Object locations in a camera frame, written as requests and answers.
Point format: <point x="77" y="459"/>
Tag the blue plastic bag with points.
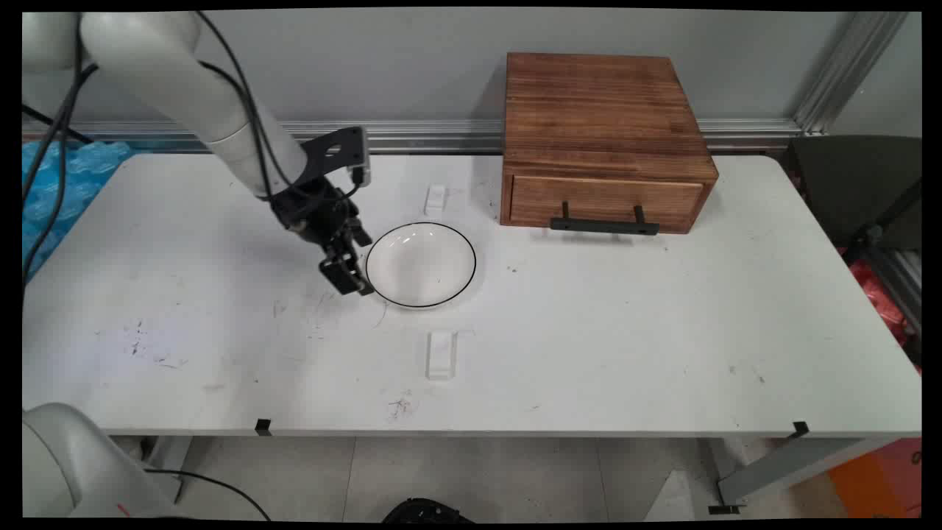
<point x="73" y="177"/>

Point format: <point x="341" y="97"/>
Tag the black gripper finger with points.
<point x="359" y="234"/>
<point x="344" y="274"/>

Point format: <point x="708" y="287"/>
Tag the white bowl with black rim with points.
<point x="421" y="265"/>

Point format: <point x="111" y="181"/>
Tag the brown wooden drawer cabinet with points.
<point x="600" y="110"/>

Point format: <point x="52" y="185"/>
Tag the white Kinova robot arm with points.
<point x="184" y="81"/>

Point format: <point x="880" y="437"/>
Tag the small white plastic block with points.
<point x="435" y="199"/>

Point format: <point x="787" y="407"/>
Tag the diagonal aluminium post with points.
<point x="846" y="73"/>

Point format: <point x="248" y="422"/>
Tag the long white plastic block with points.
<point x="441" y="355"/>

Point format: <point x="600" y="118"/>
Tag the orange box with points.
<point x="879" y="478"/>

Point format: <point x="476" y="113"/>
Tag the red plastic bag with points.
<point x="879" y="298"/>

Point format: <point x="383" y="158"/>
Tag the black object on floor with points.
<point x="423" y="511"/>

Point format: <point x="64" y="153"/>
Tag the grey metal table leg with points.
<point x="787" y="464"/>

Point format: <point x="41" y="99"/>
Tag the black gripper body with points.
<point x="313" y="210"/>

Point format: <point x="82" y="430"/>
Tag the black table edge clip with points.
<point x="263" y="426"/>
<point x="800" y="429"/>

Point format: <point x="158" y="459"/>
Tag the white table leg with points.
<point x="169" y="460"/>

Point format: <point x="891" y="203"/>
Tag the horizontal aluminium rail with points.
<point x="441" y="135"/>

